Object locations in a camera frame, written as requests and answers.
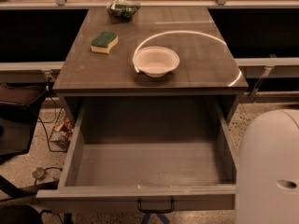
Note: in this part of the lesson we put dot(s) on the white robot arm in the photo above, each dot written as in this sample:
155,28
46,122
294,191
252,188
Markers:
267,185

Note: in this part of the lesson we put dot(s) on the open grey top drawer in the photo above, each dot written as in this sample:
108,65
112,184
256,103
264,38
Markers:
126,149

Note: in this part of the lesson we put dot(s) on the white paper bowl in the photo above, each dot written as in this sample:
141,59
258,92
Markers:
156,61

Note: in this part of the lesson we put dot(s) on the grey wooden cabinet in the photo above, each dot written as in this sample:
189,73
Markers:
176,50

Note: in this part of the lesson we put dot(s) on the green yellow sponge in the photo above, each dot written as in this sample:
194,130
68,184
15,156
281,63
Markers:
104,42

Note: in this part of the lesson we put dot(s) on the green chip bag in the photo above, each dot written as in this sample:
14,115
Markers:
123,8

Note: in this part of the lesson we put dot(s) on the small round floor plug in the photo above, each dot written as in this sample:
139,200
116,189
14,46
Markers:
39,173

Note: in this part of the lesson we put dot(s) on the black office chair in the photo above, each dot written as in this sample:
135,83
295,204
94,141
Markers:
19,109

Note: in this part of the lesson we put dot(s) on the wire basket with snacks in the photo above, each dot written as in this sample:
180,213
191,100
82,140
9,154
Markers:
62,131

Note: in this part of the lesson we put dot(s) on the black drawer handle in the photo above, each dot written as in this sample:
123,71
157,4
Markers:
156,207

